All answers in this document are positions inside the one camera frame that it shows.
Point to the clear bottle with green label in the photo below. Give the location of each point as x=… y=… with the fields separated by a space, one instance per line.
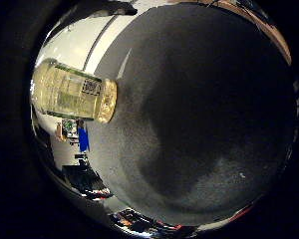
x=73 y=91

